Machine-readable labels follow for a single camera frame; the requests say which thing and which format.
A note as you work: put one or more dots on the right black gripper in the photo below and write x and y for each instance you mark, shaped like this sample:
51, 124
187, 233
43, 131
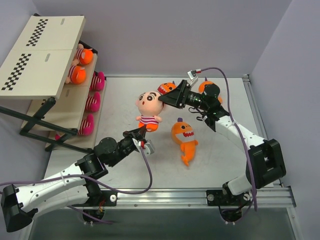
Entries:
182, 94

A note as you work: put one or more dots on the black haired doll plush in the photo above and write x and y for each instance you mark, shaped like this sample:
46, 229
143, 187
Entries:
150, 107
83, 56
76, 75

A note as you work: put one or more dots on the orange shark plush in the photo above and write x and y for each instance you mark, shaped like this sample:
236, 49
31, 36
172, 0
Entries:
202, 86
183, 134
166, 87

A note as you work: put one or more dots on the white pink glasses plush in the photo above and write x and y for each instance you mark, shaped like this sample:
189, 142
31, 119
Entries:
87, 126
93, 102

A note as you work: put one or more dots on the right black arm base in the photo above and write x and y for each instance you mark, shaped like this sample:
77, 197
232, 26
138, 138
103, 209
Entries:
232, 208

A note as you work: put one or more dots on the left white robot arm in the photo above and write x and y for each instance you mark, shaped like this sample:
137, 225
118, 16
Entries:
22, 201

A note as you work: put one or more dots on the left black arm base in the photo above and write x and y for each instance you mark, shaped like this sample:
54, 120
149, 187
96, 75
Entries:
93, 211

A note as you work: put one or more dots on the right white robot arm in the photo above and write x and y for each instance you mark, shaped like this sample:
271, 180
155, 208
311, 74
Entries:
221, 121

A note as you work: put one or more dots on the white pink plush on shelf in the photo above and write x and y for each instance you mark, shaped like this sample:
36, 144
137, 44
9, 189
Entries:
97, 81

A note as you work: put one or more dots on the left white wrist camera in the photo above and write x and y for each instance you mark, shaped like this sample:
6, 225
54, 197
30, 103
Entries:
144, 146

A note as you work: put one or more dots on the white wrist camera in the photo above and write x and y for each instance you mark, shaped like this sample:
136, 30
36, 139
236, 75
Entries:
193, 76
144, 146

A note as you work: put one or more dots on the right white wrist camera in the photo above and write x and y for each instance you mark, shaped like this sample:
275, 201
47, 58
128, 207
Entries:
193, 76

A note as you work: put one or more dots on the aluminium table side rail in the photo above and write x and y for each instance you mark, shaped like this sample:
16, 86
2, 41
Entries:
260, 120

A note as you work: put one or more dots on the cream tiered shelf black frame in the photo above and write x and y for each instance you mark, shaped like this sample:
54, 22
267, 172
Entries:
35, 70

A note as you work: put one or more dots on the aluminium mounting rail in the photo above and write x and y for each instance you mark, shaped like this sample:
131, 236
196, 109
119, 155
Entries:
270, 197

